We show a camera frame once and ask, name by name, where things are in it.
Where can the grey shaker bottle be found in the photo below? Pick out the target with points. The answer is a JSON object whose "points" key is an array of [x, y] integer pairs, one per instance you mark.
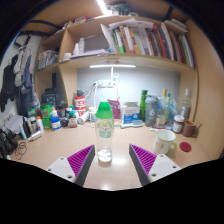
{"points": [[151, 111]]}

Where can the pink pen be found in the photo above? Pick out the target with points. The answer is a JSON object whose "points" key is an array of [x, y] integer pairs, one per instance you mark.
{"points": [[158, 129]]}

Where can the white and blue box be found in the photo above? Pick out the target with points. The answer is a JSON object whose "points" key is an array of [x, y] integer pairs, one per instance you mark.
{"points": [[130, 113]]}

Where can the small white blue-labelled bottle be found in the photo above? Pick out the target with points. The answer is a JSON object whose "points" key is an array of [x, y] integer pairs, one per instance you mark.
{"points": [[92, 115]]}

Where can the brown mug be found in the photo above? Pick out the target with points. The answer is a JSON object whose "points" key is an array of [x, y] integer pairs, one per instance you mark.
{"points": [[189, 129]]}

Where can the dark bottle with green cap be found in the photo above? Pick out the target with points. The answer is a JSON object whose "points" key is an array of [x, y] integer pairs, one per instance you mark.
{"points": [[72, 120]]}

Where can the brown jar with white lid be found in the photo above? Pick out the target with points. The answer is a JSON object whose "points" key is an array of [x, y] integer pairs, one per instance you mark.
{"points": [[178, 125]]}

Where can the black bag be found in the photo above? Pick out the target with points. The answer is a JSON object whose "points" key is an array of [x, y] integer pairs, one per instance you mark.
{"points": [[6, 141]]}

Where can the wooden shelf unit with books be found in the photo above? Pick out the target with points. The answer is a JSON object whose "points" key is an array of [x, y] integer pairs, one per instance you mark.
{"points": [[133, 61]]}

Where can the green jar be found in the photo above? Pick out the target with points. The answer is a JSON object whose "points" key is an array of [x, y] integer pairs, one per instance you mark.
{"points": [[45, 115]]}

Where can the light blue hairbrush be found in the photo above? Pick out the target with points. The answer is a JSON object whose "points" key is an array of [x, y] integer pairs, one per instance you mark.
{"points": [[135, 124]]}

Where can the pink pouch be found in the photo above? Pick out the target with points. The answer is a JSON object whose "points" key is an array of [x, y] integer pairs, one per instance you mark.
{"points": [[115, 108]]}

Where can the slim green-capped bottle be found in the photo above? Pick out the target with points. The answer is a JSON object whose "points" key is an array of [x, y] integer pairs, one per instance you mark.
{"points": [[168, 100]]}

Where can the white power strip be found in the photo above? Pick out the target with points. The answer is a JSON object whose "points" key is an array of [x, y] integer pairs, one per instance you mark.
{"points": [[106, 83]]}

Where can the white bottle with blue label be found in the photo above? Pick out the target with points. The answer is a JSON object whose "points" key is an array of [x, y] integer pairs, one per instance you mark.
{"points": [[55, 123]]}

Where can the black appliance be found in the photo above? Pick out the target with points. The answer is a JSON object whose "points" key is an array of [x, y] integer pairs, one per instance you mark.
{"points": [[53, 95]]}

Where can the clear glass bottle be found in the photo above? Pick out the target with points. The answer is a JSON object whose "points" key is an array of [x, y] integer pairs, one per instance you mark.
{"points": [[185, 108]]}

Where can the ceiling light tube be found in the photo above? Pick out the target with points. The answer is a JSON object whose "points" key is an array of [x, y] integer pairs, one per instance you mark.
{"points": [[103, 6]]}

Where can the green drink bottle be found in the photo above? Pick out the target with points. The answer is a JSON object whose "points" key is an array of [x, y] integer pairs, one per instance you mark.
{"points": [[143, 105]]}

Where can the white bottle with orange cap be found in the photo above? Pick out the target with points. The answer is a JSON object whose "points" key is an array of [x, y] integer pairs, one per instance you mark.
{"points": [[39, 124]]}

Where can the hanging clothes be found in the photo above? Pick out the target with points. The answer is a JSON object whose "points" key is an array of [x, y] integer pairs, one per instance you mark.
{"points": [[20, 80]]}

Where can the clear bottle with green cap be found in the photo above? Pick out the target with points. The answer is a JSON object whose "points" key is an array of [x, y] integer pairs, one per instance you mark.
{"points": [[104, 130]]}

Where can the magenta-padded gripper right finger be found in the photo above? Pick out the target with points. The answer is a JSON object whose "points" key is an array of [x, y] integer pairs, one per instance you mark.
{"points": [[156, 166]]}

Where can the white plastic bottle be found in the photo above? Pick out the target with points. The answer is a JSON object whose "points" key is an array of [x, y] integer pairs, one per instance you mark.
{"points": [[83, 118]]}

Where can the clear plastic bag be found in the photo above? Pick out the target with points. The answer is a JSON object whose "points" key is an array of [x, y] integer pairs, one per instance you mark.
{"points": [[172, 111]]}

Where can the red and white tub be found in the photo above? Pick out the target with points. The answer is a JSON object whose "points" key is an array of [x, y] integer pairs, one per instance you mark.
{"points": [[79, 101]]}

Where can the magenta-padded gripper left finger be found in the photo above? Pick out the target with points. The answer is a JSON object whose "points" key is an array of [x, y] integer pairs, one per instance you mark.
{"points": [[66, 166]]}

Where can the white LED light bar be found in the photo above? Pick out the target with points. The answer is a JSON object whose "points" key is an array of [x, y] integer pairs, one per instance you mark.
{"points": [[112, 66]]}

